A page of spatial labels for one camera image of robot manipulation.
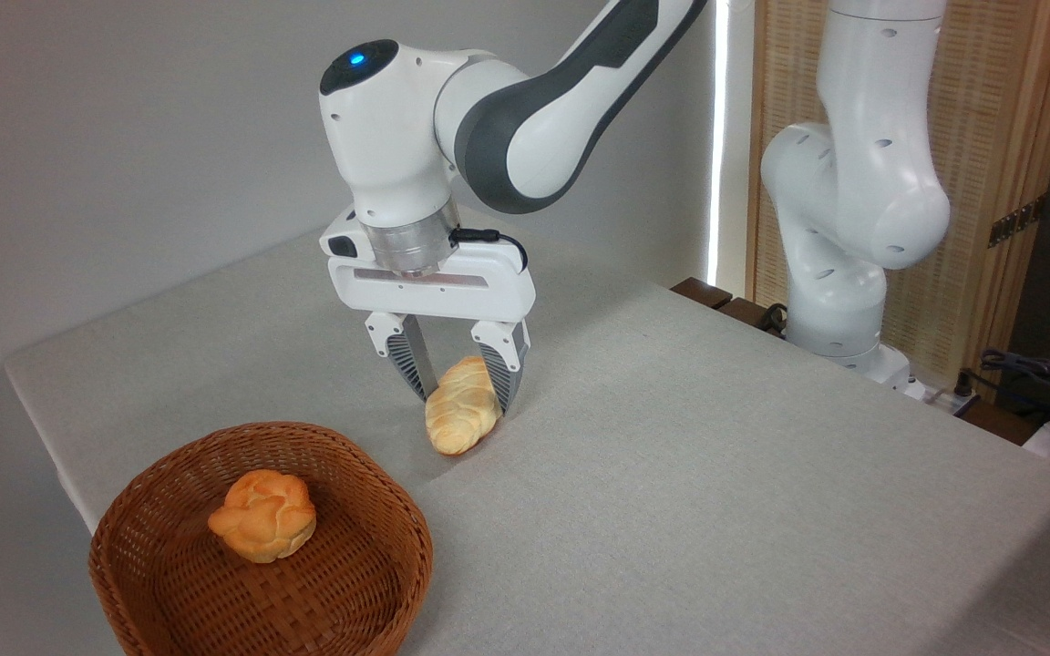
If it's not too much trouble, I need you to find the grey tablecloth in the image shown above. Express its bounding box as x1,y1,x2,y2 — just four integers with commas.
4,219,1050,656

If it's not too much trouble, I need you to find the dark brown wooden board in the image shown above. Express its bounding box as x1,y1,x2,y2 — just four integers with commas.
671,277,1036,447

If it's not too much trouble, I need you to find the brown wicker basket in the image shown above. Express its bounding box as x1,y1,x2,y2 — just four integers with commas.
88,421,435,656

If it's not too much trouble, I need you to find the round knotted bread roll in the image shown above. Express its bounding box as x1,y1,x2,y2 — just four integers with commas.
207,469,317,564

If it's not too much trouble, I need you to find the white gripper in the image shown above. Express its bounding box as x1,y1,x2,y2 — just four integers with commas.
327,246,537,417

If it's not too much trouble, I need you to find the dark metal screen hinge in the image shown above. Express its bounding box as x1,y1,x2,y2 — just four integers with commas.
988,193,1048,249

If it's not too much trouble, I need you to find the long braided bread loaf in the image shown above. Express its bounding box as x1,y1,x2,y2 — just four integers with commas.
424,355,504,456

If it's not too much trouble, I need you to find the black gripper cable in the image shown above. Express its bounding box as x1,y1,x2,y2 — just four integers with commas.
448,226,530,274

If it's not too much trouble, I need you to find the black cable bundle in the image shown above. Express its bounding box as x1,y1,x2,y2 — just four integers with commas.
981,349,1050,429

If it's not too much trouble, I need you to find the wooden bamboo folding screen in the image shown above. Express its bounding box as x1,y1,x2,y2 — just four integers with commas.
744,0,1050,393

